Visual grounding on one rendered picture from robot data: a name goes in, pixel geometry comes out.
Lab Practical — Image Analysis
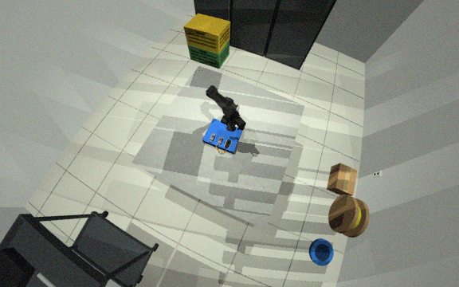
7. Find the blue flat plate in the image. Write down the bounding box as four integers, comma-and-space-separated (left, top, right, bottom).
202, 118, 242, 154

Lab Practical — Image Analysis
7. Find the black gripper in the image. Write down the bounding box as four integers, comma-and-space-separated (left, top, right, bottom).
221, 115, 245, 131

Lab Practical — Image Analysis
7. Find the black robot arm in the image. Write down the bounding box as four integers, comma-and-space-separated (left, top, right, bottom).
206, 85, 246, 132

